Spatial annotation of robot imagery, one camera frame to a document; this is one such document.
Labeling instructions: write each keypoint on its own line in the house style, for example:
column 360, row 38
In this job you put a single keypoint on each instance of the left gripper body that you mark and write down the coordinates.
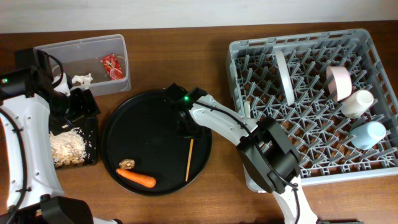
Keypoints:
column 68, row 109

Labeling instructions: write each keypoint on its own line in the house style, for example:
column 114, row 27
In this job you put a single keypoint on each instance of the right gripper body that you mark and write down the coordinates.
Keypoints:
column 189, row 129

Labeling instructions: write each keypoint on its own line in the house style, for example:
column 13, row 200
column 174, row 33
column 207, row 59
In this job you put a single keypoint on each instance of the white tissue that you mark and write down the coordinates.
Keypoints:
column 82, row 81

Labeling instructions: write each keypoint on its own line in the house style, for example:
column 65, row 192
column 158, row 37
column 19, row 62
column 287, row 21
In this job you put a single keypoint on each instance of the wooden chopstick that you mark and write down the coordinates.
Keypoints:
column 189, row 159

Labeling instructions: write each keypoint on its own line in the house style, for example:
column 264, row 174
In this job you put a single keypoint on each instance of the red snack wrapper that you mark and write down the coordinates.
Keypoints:
column 112, row 67

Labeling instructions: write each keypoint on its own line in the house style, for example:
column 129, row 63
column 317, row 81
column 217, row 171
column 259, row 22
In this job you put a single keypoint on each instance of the white plastic fork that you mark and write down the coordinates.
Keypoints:
column 247, row 108

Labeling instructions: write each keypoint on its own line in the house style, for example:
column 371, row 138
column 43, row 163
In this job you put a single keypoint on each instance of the brown walnut piece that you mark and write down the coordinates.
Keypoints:
column 127, row 164

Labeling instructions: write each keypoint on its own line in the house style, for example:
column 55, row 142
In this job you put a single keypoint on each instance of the orange carrot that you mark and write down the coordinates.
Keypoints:
column 144, row 180

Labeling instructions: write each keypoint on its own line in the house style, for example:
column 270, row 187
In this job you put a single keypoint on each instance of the grey plate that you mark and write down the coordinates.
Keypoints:
column 285, row 77

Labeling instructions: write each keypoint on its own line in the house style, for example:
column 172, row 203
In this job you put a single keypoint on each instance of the white cup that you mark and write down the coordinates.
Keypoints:
column 356, row 104

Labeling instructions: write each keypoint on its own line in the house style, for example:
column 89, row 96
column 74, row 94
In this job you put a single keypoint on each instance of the blue plastic cup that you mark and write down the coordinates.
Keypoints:
column 367, row 135

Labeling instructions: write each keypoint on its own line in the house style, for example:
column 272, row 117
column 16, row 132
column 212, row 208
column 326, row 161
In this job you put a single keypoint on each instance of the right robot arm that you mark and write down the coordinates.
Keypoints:
column 268, row 155

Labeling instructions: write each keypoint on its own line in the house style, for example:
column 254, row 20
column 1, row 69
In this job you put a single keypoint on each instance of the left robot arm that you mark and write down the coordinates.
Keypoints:
column 30, row 96

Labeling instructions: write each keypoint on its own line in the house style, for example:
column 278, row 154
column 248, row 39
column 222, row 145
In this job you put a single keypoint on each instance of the grey dishwasher rack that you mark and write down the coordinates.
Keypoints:
column 315, row 123

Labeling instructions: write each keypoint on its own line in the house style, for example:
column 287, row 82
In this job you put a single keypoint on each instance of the black rectangular tray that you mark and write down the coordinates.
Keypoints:
column 90, row 132

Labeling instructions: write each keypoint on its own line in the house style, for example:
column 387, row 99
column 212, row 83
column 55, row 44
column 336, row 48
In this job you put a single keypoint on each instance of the rice pile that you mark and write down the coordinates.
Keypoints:
column 70, row 143

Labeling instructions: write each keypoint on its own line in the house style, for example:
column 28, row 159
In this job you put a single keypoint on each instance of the clear plastic bin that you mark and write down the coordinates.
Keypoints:
column 83, row 57

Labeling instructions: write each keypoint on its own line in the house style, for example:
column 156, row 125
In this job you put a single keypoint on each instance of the round black serving tray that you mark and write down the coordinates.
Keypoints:
column 144, row 129

